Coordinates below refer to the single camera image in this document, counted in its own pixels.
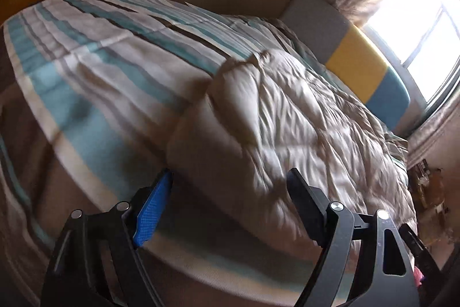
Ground wooden side table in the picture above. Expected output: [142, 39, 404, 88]
[408, 159, 449, 245]

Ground grey yellow blue headboard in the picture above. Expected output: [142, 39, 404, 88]
[281, 0, 410, 131]

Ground window with white frame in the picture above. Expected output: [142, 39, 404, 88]
[361, 0, 460, 110]

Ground striped bed cover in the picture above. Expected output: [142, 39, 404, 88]
[1, 0, 397, 306]

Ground right floral curtain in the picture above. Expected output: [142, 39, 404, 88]
[407, 86, 459, 168]

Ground beige quilted down jacket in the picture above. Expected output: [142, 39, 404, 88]
[165, 48, 418, 261]

